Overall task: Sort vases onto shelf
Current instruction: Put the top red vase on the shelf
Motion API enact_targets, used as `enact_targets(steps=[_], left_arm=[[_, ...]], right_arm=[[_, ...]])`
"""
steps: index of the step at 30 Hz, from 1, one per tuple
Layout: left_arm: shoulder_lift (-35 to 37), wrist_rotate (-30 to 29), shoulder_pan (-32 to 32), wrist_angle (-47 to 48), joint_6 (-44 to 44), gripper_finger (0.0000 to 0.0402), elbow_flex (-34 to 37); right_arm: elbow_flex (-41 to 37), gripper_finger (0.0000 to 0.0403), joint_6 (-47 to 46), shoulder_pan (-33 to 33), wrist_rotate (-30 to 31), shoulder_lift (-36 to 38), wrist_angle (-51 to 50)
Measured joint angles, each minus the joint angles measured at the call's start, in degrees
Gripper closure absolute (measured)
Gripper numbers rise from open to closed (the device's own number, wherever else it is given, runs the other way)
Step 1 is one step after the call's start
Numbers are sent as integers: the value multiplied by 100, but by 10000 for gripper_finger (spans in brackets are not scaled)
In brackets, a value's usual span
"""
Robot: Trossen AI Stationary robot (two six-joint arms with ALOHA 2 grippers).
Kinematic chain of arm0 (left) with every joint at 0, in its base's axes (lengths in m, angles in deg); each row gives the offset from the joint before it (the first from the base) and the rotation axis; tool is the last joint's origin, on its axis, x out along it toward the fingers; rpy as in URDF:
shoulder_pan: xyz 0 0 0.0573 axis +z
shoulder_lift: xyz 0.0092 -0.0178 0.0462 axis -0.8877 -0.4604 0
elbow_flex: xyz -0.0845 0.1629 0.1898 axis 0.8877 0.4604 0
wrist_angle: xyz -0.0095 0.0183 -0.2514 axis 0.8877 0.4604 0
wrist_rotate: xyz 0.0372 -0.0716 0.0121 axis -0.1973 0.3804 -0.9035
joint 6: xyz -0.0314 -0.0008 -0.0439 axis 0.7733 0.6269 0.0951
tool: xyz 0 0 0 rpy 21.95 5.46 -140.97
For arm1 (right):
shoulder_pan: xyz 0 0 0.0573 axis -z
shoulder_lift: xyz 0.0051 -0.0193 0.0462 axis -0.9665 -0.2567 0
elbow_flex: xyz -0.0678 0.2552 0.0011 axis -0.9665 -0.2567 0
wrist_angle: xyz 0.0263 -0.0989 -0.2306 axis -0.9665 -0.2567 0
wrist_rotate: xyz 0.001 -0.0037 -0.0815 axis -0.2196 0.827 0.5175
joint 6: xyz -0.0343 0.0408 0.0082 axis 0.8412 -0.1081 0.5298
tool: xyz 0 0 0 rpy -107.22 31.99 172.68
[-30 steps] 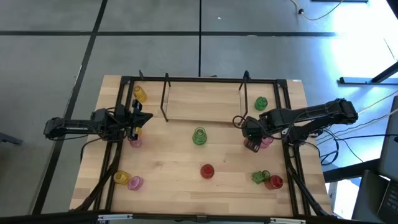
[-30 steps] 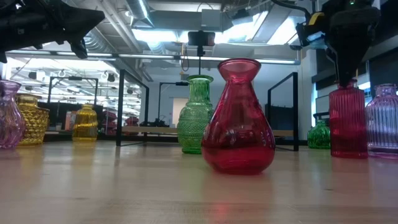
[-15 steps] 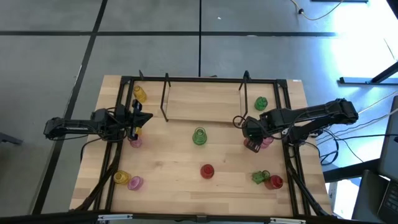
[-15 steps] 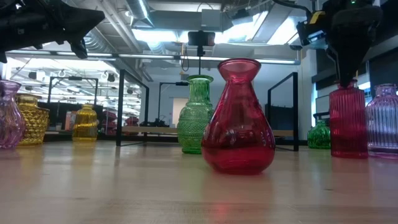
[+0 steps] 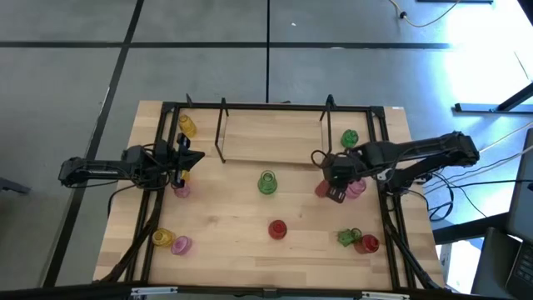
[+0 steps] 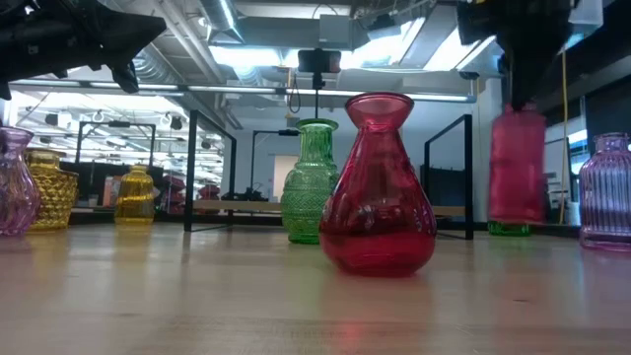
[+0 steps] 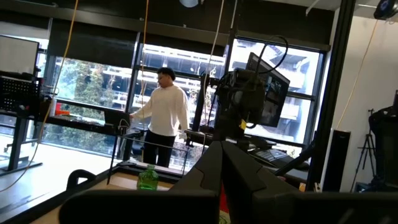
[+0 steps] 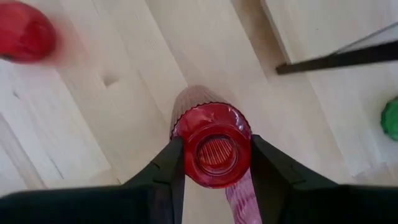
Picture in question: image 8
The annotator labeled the green ribbed glass vase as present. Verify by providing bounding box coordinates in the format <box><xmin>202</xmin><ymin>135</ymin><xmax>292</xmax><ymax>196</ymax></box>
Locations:
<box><xmin>380</xmin><ymin>96</ymin><xmax>398</xmax><ymax>142</ymax></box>

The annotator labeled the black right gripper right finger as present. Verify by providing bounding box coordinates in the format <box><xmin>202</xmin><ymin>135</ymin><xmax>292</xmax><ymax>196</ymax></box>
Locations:
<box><xmin>249</xmin><ymin>133</ymin><xmax>398</xmax><ymax>224</ymax></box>

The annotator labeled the small round red glass vase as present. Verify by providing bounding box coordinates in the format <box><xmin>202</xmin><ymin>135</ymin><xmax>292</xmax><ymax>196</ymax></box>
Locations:
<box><xmin>0</xmin><ymin>0</ymin><xmax>58</xmax><ymax>65</ymax></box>

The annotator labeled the black wire rack tray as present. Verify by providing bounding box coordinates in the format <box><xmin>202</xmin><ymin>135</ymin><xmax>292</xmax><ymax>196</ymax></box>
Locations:
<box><xmin>260</xmin><ymin>0</ymin><xmax>398</xmax><ymax>76</ymax></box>

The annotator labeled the tall red ribbed glass vase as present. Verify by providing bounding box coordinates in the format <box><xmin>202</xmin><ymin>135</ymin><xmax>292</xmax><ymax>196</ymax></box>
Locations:
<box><xmin>169</xmin><ymin>101</ymin><xmax>253</xmax><ymax>190</ymax></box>

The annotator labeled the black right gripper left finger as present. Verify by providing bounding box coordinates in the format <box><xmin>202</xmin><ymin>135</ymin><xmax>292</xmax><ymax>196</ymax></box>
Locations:
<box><xmin>0</xmin><ymin>136</ymin><xmax>187</xmax><ymax>224</ymax></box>

